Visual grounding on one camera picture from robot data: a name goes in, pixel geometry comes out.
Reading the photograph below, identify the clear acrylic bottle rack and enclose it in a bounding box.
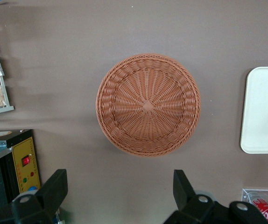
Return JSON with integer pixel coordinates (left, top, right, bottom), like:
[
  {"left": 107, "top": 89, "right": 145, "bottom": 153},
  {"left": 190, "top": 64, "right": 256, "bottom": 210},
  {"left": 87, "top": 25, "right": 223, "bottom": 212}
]
[{"left": 240, "top": 188, "right": 268, "bottom": 224}]

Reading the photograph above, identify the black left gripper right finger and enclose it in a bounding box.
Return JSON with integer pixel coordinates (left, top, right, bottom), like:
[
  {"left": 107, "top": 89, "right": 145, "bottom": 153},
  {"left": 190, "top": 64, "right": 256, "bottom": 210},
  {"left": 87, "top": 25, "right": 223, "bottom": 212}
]
[{"left": 163, "top": 169, "right": 233, "bottom": 224}]

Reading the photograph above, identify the brown round wicker basket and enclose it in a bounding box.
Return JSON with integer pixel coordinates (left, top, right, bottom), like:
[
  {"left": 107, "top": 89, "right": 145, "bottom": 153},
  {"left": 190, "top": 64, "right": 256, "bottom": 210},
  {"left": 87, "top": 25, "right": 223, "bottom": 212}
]
[{"left": 95, "top": 53, "right": 202, "bottom": 158}]

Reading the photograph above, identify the cream rectangular serving tray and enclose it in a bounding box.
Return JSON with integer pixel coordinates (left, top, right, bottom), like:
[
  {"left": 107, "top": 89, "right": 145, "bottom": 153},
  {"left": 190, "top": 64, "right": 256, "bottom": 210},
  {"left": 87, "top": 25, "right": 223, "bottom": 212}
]
[{"left": 240, "top": 66, "right": 268, "bottom": 154}]

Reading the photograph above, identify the black yellow sealing machine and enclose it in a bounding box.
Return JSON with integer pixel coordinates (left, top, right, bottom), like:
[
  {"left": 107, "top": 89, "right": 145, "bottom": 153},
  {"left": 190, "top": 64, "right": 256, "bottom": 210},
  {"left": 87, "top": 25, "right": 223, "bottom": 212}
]
[{"left": 0, "top": 129, "right": 42, "bottom": 205}]

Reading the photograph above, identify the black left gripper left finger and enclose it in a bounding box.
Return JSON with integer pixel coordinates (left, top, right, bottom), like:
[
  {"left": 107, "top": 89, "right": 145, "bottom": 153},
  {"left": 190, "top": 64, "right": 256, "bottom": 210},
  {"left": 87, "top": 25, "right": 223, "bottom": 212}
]
[{"left": 11, "top": 169, "right": 69, "bottom": 224}]

